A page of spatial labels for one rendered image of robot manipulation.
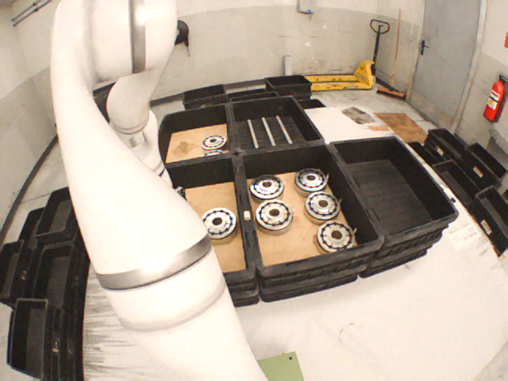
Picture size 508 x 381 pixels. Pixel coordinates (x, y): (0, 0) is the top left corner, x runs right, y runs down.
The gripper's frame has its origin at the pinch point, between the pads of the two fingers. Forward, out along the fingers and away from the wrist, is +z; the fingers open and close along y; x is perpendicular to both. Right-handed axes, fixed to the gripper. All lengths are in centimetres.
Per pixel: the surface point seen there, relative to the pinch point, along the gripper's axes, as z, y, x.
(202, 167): -5.4, 18.2, 2.7
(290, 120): 3, 70, -5
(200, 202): 2.4, 11.0, -0.2
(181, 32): -22, 217, 210
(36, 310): 36, -76, 65
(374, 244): -7, 12, -51
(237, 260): 2.3, -0.3, -21.4
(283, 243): 2.3, 9.7, -29.4
